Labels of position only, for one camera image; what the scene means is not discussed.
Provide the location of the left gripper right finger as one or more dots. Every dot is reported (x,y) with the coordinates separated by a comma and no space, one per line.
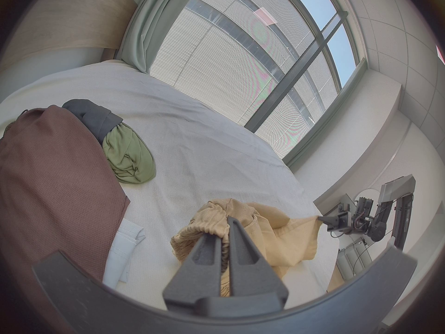
(257,280)

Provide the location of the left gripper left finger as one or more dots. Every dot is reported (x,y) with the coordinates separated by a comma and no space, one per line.
(187,287)

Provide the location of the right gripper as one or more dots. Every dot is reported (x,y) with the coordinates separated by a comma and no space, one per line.
(339,222)

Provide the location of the tan shorts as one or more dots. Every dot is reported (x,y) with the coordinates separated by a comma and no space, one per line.
(278,242)

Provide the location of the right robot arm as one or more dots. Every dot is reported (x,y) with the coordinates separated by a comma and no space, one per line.
(377,228)

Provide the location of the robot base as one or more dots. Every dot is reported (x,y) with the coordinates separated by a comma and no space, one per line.
(347,259)

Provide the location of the bed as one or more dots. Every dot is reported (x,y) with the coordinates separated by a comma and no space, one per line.
(208,134)

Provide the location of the pale blue garment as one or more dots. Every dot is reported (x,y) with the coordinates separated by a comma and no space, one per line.
(121,249)

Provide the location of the green garment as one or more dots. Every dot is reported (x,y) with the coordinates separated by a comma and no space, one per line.
(128,158)

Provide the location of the brown garment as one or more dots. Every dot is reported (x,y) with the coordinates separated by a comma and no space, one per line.
(52,186)

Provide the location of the window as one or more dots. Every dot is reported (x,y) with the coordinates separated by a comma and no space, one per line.
(243,64)

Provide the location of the black garment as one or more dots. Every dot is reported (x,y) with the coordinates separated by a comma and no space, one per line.
(90,117)

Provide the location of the grey-green curtain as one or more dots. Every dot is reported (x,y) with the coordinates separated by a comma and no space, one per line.
(139,47)

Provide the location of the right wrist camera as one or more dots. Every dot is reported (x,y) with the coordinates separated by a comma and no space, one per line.
(344,202)

